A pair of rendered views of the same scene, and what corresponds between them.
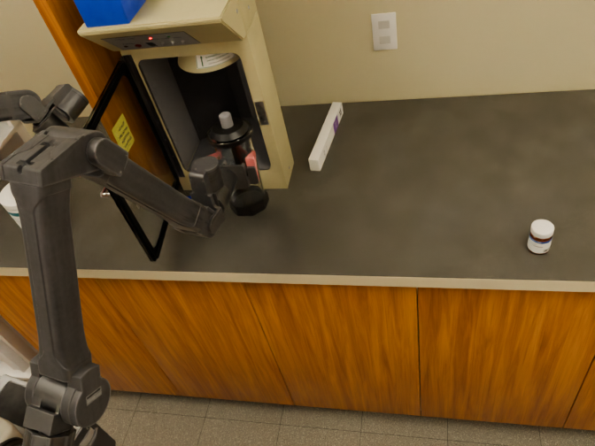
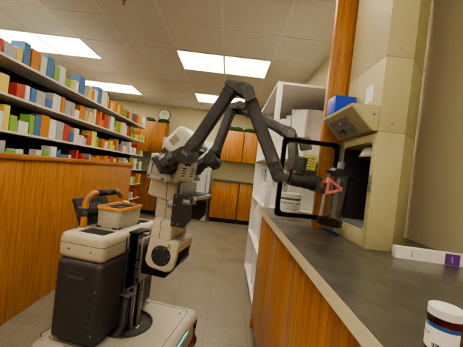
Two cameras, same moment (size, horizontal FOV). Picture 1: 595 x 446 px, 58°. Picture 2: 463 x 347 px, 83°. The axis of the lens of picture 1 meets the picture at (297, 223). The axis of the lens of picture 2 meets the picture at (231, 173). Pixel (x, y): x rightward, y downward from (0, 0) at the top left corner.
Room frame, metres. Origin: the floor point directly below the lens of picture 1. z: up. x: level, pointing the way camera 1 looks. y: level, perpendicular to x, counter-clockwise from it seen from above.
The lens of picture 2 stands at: (0.23, -0.77, 1.18)
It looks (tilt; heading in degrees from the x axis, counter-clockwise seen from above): 0 degrees down; 69
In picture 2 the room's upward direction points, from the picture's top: 6 degrees clockwise
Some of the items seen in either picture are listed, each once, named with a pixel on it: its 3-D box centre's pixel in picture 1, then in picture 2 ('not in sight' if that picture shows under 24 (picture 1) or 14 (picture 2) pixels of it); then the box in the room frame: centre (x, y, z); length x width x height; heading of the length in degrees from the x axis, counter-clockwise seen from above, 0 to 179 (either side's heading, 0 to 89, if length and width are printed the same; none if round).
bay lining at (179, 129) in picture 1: (220, 90); (379, 186); (1.30, 0.11, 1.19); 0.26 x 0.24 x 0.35; 70
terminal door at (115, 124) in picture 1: (138, 164); (307, 179); (1.07, 0.34, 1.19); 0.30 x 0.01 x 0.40; 166
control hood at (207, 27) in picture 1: (164, 33); (346, 124); (1.13, 0.17, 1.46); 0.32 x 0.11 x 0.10; 70
